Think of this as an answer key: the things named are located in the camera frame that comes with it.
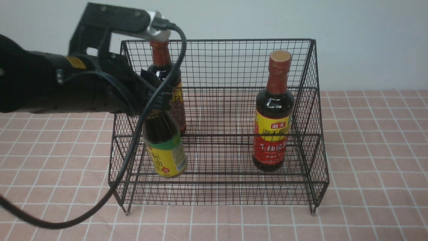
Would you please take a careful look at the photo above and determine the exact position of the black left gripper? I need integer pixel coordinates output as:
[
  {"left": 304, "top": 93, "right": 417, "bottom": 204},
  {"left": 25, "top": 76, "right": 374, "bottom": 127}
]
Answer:
[{"left": 98, "top": 52, "right": 173, "bottom": 116}]

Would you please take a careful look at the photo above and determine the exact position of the soy sauce bottle brown label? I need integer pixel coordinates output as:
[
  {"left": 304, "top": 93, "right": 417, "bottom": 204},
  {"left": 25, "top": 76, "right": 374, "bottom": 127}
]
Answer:
[{"left": 147, "top": 40, "right": 187, "bottom": 135}]

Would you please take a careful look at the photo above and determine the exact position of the small bottle yellow cap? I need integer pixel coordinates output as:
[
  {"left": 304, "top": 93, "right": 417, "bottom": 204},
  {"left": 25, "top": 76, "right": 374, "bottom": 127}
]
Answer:
[{"left": 142, "top": 110, "right": 188, "bottom": 177}]

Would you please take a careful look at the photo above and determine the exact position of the soy sauce bottle red label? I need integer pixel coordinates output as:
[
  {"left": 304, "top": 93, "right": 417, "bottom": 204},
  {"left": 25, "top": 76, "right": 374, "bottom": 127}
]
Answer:
[{"left": 252, "top": 50, "right": 295, "bottom": 172}]

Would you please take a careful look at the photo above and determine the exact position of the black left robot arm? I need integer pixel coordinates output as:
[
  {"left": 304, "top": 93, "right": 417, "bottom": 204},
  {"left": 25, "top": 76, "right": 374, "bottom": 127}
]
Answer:
[{"left": 1, "top": 32, "right": 161, "bottom": 116}]

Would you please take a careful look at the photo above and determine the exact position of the pink checkered tablecloth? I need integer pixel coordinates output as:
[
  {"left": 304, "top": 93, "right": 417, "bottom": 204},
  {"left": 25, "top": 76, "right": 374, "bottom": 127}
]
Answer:
[{"left": 0, "top": 90, "right": 427, "bottom": 241}]

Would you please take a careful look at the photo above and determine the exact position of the black wire mesh rack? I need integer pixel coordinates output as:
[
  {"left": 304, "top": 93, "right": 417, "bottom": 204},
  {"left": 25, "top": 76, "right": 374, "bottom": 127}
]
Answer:
[{"left": 114, "top": 38, "right": 330, "bottom": 213}]

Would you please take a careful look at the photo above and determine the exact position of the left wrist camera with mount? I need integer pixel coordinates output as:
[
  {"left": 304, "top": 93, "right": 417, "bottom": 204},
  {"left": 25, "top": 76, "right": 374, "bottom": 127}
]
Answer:
[{"left": 68, "top": 2, "right": 173, "bottom": 57}]

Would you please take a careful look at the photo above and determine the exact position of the black left camera cable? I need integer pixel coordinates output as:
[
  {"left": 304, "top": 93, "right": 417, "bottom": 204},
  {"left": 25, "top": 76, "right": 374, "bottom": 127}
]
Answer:
[{"left": 0, "top": 22, "right": 187, "bottom": 230}]

